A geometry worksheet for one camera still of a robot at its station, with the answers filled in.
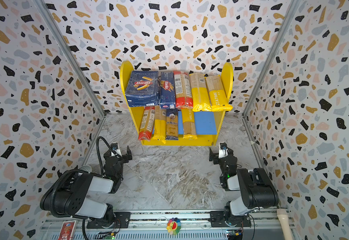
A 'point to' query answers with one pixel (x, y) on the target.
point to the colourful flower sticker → (174, 226)
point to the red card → (67, 230)
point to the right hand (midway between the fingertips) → (217, 144)
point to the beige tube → (283, 215)
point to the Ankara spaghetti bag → (172, 123)
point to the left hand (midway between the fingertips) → (118, 145)
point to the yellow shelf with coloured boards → (208, 123)
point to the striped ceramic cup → (86, 168)
